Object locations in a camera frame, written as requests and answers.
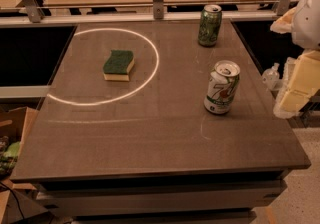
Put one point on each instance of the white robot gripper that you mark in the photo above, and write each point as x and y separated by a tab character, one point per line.
308	18

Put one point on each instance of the white green 7up can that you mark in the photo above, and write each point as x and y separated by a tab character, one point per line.
223	82

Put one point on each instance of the green soda can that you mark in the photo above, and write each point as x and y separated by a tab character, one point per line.
210	22

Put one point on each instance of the green yellow sponge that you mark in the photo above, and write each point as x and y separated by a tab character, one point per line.
118	66

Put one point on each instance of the clear plastic bottle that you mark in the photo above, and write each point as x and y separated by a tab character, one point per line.
270	76

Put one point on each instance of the grey drawer cabinet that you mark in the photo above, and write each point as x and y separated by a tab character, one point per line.
161	193

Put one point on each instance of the cardboard box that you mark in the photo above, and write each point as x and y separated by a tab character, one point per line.
17	124

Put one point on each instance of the green snack bag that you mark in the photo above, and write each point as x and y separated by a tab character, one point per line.
9	152

